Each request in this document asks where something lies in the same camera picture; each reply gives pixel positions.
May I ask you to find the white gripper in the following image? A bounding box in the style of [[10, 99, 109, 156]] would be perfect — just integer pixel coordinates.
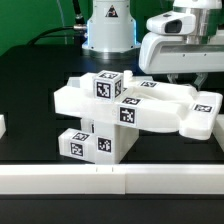
[[139, 32, 224, 90]]

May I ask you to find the white chair back frame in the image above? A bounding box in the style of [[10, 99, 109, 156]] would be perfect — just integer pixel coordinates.
[[54, 70, 222, 140]]

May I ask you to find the white front rail bar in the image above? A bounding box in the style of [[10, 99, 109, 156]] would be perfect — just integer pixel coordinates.
[[0, 164, 224, 195]]

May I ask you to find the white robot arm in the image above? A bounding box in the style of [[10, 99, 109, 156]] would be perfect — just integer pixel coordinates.
[[139, 0, 224, 87]]

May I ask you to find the white block right edge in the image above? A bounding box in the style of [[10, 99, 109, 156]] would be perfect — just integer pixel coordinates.
[[213, 115, 224, 152]]

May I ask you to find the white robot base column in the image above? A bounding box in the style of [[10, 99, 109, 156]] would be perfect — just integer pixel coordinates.
[[82, 0, 140, 59]]

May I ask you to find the black cable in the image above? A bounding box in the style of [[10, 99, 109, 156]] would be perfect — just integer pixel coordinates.
[[26, 0, 88, 46]]

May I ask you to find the white tagged cube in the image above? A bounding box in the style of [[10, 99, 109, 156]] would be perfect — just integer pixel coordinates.
[[93, 70, 123, 101]]

